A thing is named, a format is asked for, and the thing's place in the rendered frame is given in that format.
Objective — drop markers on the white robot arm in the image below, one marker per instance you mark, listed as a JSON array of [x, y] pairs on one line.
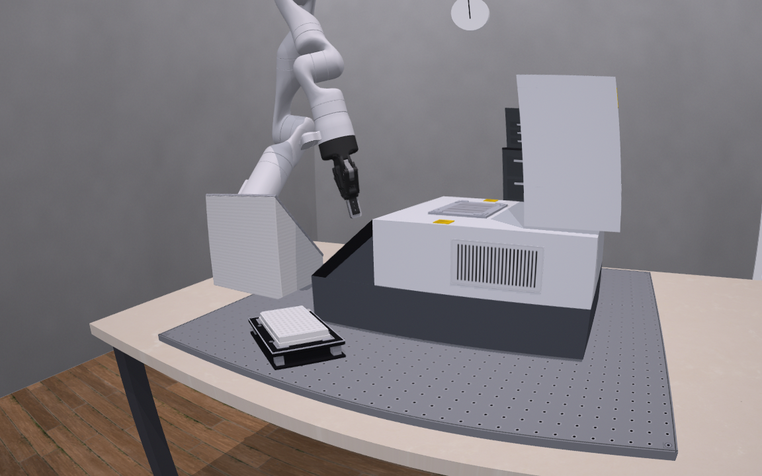
[[296, 67]]

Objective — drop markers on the black rectangular frame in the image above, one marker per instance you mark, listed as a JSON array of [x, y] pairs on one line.
[[298, 354]]

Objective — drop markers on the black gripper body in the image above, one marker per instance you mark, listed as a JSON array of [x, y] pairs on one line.
[[339, 149]]

